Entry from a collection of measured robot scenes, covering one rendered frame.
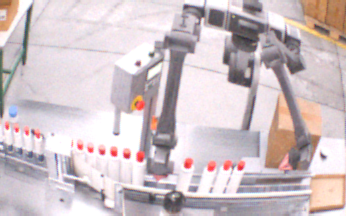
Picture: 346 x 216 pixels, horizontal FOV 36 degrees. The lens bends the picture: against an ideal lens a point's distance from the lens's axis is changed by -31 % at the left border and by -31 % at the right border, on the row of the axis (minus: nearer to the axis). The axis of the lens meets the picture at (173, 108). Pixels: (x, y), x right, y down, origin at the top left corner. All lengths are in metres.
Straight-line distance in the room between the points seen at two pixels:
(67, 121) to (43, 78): 1.55
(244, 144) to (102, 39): 2.09
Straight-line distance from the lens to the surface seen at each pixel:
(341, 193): 3.18
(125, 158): 2.78
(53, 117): 3.23
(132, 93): 2.54
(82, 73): 4.74
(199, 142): 3.20
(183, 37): 2.39
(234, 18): 2.88
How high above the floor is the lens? 3.09
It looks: 43 degrees down
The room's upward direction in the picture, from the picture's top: 10 degrees clockwise
